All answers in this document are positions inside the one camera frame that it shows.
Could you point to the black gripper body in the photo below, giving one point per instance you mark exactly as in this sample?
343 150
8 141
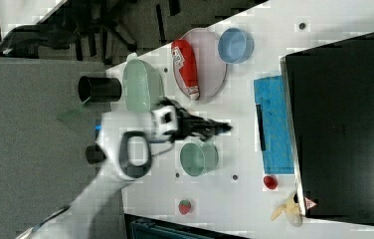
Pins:
187 125

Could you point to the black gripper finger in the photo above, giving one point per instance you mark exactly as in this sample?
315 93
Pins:
217 126
208 135

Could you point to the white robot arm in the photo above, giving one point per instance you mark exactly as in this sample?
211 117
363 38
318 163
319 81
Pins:
123 146

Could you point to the green mug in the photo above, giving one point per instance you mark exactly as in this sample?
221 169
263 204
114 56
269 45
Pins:
198 158

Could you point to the green perforated colander basket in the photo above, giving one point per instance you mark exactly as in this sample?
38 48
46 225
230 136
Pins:
142 85

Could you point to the grey oval plate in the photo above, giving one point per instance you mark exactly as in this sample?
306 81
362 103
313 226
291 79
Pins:
211 69

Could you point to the red strawberry toy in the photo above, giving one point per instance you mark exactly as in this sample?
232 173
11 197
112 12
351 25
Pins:
184 206

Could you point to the red ketchup bottle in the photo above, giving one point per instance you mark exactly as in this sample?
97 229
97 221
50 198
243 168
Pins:
185 63

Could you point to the small red toy fruit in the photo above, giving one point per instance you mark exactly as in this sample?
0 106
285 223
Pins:
270 182

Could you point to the blue cup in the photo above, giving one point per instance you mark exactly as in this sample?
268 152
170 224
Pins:
235 46

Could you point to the black cylinder container near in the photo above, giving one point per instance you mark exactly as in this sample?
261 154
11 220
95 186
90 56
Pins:
94 154

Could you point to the black cylinder container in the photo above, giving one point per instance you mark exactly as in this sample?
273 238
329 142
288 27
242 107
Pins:
94 154
99 90

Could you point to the black cylinder container far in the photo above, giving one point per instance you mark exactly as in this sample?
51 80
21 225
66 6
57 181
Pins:
99 90

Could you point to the yellow peeled banana toy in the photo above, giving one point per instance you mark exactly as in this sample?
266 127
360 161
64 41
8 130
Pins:
291 210

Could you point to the green spatula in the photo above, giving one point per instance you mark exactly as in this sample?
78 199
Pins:
74 112

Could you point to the black office chair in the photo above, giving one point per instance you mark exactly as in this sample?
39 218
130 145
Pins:
77 19

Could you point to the blue table frame rail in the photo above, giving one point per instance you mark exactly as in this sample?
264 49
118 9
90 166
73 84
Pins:
145 228

